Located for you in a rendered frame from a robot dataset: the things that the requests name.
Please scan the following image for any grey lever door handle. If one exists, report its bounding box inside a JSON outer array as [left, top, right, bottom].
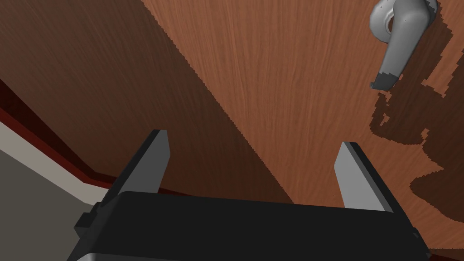
[[369, 0, 439, 91]]

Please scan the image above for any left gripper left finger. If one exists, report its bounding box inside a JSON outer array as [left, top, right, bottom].
[[102, 129, 171, 206]]

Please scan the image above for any brown wooden door leaf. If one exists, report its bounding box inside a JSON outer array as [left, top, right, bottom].
[[0, 0, 464, 251]]

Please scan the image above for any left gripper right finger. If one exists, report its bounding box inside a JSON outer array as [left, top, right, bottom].
[[333, 141, 404, 213]]

